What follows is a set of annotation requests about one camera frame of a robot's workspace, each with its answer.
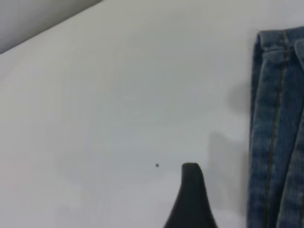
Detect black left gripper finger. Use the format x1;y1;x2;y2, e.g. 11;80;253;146
162;162;218;228

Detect blue denim pants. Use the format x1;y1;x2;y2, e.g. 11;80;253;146
246;25;304;228

